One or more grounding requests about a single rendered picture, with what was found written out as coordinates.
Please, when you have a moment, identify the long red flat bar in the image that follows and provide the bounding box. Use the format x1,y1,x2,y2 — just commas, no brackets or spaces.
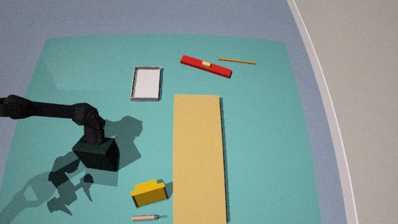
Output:
180,55,232,78

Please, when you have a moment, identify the white rectangular tray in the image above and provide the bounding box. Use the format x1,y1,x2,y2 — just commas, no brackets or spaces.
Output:
131,66,161,101

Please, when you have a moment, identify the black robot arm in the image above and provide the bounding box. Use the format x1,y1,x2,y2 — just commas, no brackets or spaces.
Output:
0,95,106,146

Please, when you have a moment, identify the tan panel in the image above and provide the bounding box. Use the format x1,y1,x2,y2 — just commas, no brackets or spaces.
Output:
173,94,227,224

